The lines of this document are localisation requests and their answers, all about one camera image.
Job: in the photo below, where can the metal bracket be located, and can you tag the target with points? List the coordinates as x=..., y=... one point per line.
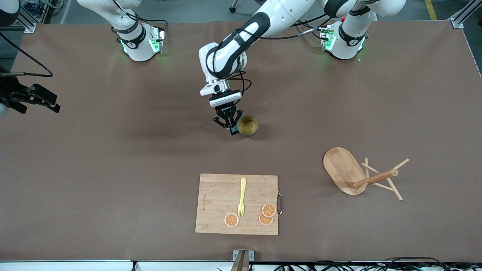
x=243, y=259

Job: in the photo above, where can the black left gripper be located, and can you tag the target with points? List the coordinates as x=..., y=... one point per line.
x=226, y=111

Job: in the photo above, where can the aluminium frame profile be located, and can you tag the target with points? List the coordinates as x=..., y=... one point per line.
x=28, y=27
x=457, y=23

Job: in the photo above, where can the wooden mug tree rack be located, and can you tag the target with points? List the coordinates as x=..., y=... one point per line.
x=340, y=167

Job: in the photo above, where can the white table edge rail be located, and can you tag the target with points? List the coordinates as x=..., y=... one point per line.
x=75, y=266

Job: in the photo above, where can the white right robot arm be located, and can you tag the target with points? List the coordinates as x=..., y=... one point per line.
x=141, y=54

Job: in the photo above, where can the orange slice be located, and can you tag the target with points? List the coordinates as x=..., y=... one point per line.
x=264, y=221
x=231, y=220
x=269, y=210

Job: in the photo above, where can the office chair base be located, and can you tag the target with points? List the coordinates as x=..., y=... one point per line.
x=235, y=8

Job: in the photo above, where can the teal mug yellow inside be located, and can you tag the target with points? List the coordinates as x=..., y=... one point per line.
x=247, y=126

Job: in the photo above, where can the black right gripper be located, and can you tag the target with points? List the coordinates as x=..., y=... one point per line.
x=11, y=93

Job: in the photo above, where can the yellow fork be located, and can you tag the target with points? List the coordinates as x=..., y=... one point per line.
x=243, y=188

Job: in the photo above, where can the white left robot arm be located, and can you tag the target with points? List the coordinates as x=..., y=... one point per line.
x=286, y=13

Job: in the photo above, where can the bamboo cutting board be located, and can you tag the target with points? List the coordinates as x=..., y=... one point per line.
x=218, y=203

